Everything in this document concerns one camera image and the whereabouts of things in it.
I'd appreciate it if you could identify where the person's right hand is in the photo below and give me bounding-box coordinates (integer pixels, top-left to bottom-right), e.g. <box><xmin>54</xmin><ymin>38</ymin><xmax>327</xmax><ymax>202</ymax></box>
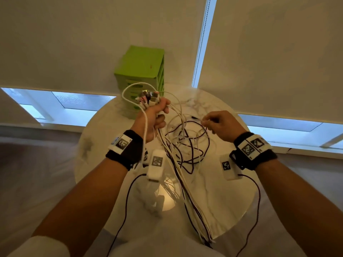
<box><xmin>201</xmin><ymin>110</ymin><xmax>247</xmax><ymax>143</ymax></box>

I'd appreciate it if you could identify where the person's left hand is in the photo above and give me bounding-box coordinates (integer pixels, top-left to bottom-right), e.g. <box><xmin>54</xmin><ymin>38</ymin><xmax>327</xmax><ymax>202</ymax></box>
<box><xmin>131</xmin><ymin>97</ymin><xmax>171</xmax><ymax>144</ymax></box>

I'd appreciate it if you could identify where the thin white single cable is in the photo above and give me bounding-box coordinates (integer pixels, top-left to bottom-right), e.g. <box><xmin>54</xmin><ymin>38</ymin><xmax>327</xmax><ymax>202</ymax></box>
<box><xmin>165</xmin><ymin>113</ymin><xmax>215</xmax><ymax>147</ymax></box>

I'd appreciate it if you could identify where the bundle of white and black cables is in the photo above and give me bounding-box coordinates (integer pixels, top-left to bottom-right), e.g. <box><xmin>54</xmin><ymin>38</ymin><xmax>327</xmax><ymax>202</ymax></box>
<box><xmin>121</xmin><ymin>82</ymin><xmax>215</xmax><ymax>249</ymax></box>

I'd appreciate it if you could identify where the person's right forearm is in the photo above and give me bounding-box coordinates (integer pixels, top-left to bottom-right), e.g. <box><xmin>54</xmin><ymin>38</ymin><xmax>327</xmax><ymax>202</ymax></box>
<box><xmin>254</xmin><ymin>158</ymin><xmax>343</xmax><ymax>257</ymax></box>

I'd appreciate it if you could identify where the person's left forearm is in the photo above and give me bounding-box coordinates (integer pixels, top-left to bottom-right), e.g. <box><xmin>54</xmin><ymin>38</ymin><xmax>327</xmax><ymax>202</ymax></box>
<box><xmin>32</xmin><ymin>157</ymin><xmax>129</xmax><ymax>257</ymax></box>

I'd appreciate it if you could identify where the green plastic drawer organiser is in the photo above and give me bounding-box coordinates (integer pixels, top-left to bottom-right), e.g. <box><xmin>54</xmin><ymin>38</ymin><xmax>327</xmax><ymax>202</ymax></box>
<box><xmin>114</xmin><ymin>45</ymin><xmax>165</xmax><ymax>119</ymax></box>

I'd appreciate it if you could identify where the black wristband with marker tags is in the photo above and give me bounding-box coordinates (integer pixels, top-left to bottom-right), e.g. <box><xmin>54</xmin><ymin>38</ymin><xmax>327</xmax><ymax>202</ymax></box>
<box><xmin>229</xmin><ymin>132</ymin><xmax>278</xmax><ymax>171</ymax></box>
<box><xmin>105</xmin><ymin>129</ymin><xmax>144</xmax><ymax>171</ymax></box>

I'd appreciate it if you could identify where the wide white roller blind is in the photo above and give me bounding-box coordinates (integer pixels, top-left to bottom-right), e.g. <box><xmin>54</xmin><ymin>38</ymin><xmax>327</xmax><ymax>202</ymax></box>
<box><xmin>0</xmin><ymin>0</ymin><xmax>208</xmax><ymax>95</ymax></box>
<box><xmin>198</xmin><ymin>0</ymin><xmax>343</xmax><ymax>124</ymax></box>

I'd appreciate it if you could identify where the white shirt front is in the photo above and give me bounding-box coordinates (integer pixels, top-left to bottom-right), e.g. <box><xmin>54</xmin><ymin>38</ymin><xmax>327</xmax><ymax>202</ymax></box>
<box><xmin>107</xmin><ymin>227</ymin><xmax>226</xmax><ymax>257</ymax></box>

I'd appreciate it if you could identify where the white shirt sleeve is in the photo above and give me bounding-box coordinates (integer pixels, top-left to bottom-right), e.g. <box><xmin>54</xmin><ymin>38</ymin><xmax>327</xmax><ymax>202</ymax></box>
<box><xmin>8</xmin><ymin>235</ymin><xmax>71</xmax><ymax>257</ymax></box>

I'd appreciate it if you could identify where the roller blind bead chain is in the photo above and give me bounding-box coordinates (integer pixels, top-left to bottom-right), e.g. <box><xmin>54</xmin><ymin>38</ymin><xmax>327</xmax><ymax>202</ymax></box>
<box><xmin>193</xmin><ymin>0</ymin><xmax>213</xmax><ymax>86</ymax></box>

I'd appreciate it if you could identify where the window with white frame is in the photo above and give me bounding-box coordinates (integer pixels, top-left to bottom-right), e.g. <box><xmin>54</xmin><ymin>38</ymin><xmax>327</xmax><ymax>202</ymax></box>
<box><xmin>0</xmin><ymin>87</ymin><xmax>116</xmax><ymax>127</ymax></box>
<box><xmin>238</xmin><ymin>113</ymin><xmax>343</xmax><ymax>151</ymax></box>

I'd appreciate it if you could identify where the thin black camera cable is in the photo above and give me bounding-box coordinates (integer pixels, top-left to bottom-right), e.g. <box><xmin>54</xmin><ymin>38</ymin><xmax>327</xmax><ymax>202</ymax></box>
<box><xmin>106</xmin><ymin>173</ymin><xmax>147</xmax><ymax>257</ymax></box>
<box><xmin>235</xmin><ymin>174</ymin><xmax>261</xmax><ymax>257</ymax></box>

